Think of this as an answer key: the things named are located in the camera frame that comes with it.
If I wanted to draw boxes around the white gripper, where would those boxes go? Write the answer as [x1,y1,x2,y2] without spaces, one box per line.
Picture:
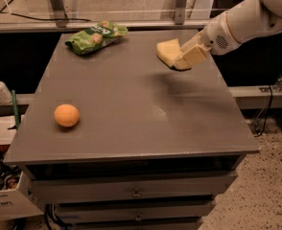
[172,11,242,71]

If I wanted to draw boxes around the yellow sponge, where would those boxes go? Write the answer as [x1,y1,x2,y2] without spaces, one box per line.
[156,38,181,67]

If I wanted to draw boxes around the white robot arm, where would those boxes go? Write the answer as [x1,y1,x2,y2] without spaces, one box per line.
[171,0,282,71]

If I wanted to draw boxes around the green snack bag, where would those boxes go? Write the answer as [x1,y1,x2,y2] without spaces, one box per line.
[65,21,129,56]

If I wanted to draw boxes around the grey drawer cabinet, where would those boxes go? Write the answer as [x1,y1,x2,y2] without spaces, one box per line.
[5,30,258,230]

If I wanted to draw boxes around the orange ball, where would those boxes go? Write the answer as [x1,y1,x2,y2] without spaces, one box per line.
[54,104,80,127]

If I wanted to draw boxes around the green stick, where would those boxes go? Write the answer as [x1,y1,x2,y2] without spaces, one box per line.
[12,90,21,130]

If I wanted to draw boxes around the white cardboard box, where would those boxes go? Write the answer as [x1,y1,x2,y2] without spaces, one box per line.
[0,116,43,221]

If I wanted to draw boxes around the metal rail frame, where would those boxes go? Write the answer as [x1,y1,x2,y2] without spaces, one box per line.
[0,0,282,34]

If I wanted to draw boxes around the black cable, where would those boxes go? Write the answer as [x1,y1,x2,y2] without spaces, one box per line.
[0,0,92,23]

